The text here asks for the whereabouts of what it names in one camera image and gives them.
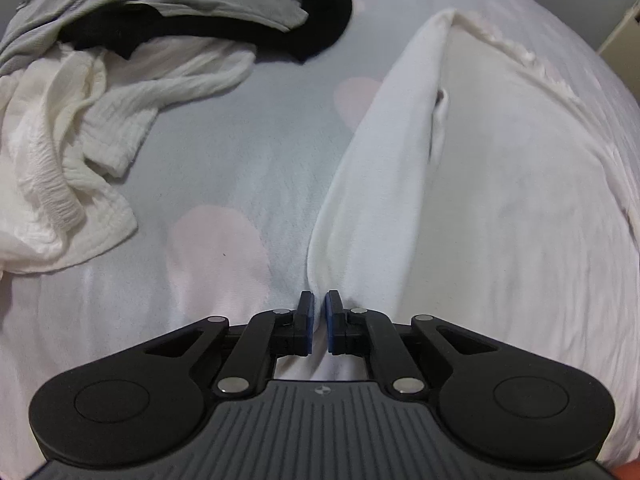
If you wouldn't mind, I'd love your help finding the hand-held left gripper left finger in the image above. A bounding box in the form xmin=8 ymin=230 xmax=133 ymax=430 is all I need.
xmin=142 ymin=290 xmax=317 ymax=401

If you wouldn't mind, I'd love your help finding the black garment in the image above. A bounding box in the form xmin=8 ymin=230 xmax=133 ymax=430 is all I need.
xmin=57 ymin=0 xmax=353 ymax=65

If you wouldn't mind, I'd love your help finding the white sweatshirt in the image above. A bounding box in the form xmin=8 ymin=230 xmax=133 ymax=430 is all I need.
xmin=306 ymin=7 xmax=640 ymax=466

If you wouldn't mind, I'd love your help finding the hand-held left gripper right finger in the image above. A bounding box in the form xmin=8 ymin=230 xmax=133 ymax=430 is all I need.
xmin=324 ymin=289 xmax=501 ymax=401

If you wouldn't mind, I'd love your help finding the cream door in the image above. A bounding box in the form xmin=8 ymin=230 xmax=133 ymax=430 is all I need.
xmin=597 ymin=0 xmax=640 ymax=86

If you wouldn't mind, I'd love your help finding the bed with pink dotted sheet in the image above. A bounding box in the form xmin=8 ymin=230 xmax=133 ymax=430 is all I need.
xmin=0 ymin=0 xmax=640 ymax=480

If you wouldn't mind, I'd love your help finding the white crinkled garment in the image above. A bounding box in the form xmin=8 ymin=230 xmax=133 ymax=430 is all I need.
xmin=0 ymin=42 xmax=257 ymax=276

